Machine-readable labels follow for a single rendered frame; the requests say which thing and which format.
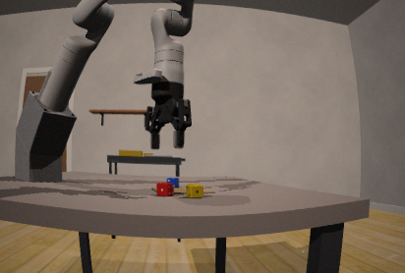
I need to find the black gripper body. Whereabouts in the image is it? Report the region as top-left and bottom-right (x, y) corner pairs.
(151, 82), (184, 124)

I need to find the red die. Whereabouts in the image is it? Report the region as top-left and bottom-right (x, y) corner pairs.
(157, 183), (174, 196)

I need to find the yellow die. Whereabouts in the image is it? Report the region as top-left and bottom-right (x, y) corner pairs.
(186, 185), (203, 198)

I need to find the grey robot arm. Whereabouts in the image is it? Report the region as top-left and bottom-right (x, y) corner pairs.
(37, 0), (195, 112)

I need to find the blue die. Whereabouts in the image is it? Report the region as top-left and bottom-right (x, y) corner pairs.
(167, 178), (179, 188)

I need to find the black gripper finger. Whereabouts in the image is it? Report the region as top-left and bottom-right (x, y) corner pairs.
(162, 98), (192, 148)
(145, 106), (165, 149)

